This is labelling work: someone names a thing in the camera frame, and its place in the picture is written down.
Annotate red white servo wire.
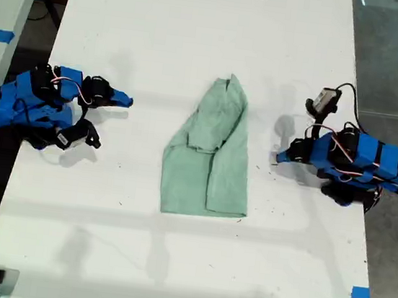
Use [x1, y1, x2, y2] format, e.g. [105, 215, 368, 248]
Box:
[327, 131, 384, 172]
[48, 65, 97, 106]

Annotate pale green t-shirt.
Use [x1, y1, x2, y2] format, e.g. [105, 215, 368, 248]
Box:
[155, 66, 265, 224]

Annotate grey black camera box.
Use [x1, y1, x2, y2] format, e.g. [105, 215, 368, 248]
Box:
[304, 84, 344, 118]

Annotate black camera cable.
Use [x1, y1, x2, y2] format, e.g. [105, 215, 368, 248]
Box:
[331, 81, 371, 134]

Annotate black camera box white label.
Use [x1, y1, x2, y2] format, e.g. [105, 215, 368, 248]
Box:
[53, 115, 105, 155]

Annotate black camera stalk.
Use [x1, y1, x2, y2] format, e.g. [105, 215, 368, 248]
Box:
[309, 112, 330, 143]

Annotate short blue tape strip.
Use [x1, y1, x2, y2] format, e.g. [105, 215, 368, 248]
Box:
[350, 284, 372, 298]

